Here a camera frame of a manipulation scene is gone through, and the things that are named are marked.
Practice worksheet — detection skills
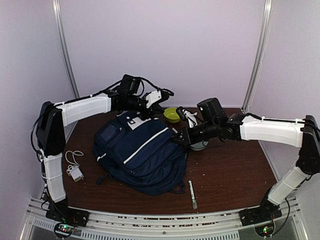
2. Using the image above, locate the navy blue student backpack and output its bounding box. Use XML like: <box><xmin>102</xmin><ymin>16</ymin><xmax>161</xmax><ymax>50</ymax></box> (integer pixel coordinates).
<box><xmin>92</xmin><ymin>111</ymin><xmax>187</xmax><ymax>196</ymax></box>

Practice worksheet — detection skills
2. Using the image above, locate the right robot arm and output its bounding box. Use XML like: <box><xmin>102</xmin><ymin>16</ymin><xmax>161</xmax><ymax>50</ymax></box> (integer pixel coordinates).
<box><xmin>173</xmin><ymin>98</ymin><xmax>320</xmax><ymax>226</ymax></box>

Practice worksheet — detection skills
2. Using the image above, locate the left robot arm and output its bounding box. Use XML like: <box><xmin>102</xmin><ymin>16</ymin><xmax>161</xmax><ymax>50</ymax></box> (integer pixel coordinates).
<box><xmin>30</xmin><ymin>74</ymin><xmax>174</xmax><ymax>226</ymax></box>

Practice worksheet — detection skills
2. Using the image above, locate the pale blue ceramic bowl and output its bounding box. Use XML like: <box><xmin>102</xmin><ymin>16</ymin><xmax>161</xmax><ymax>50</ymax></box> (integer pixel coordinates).
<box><xmin>189</xmin><ymin>140</ymin><xmax>209</xmax><ymax>152</ymax></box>

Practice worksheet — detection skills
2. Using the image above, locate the lime green bowl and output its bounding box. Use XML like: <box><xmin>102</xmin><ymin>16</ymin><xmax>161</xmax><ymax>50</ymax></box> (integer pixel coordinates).
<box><xmin>163</xmin><ymin>107</ymin><xmax>181</xmax><ymax>123</ymax></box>

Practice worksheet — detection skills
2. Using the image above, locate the white green marker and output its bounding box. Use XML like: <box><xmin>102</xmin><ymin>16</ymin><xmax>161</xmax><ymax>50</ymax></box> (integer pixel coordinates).
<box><xmin>188</xmin><ymin>180</ymin><xmax>198</xmax><ymax>210</ymax></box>

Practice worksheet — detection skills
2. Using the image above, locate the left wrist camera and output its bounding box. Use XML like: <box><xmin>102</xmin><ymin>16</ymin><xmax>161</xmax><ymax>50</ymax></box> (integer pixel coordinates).
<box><xmin>143</xmin><ymin>90</ymin><xmax>170</xmax><ymax>109</ymax></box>

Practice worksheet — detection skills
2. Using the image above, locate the white charger with cable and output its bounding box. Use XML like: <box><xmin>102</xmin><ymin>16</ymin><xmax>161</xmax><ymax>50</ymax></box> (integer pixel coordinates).
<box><xmin>64</xmin><ymin>150</ymin><xmax>84</xmax><ymax>182</ymax></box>

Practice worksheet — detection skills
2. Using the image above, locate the right aluminium corner post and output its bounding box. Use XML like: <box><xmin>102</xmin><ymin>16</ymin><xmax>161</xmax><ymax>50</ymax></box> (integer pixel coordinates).
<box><xmin>241</xmin><ymin>0</ymin><xmax>274</xmax><ymax>113</ymax></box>

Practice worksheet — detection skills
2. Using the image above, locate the aluminium corner post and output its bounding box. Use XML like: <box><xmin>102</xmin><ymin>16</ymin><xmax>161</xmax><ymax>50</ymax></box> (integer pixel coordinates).
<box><xmin>52</xmin><ymin>0</ymin><xmax>80</xmax><ymax>98</ymax></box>
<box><xmin>241</xmin><ymin>0</ymin><xmax>274</xmax><ymax>113</ymax></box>

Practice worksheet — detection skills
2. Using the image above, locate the left aluminium corner post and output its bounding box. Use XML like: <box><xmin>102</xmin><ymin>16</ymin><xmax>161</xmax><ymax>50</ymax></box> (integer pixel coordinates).
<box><xmin>52</xmin><ymin>0</ymin><xmax>80</xmax><ymax>98</ymax></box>

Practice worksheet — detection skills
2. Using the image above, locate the aluminium front rail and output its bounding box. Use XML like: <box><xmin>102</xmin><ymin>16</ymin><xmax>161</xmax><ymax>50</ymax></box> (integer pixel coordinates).
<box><xmin>19</xmin><ymin>196</ymin><xmax>308</xmax><ymax>240</ymax></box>

